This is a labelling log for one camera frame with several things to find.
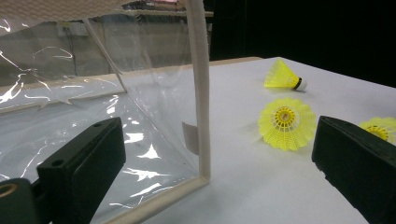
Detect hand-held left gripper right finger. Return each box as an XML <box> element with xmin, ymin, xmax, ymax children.
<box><xmin>311</xmin><ymin>115</ymin><xmax>396</xmax><ymax>224</ymax></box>

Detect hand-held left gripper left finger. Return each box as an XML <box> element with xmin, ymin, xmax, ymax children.
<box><xmin>36</xmin><ymin>117</ymin><xmax>127</xmax><ymax>224</ymax></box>

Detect yellow plastic shuttlecock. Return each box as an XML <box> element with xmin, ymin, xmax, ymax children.
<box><xmin>257</xmin><ymin>97</ymin><xmax>318</xmax><ymax>152</ymax></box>
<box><xmin>358</xmin><ymin>117</ymin><xmax>396</xmax><ymax>146</ymax></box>
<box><xmin>263</xmin><ymin>58</ymin><xmax>308</xmax><ymax>92</ymax></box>

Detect clear plastic bag beige trim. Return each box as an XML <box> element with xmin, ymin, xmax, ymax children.
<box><xmin>0</xmin><ymin>0</ymin><xmax>212</xmax><ymax>224</ymax></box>

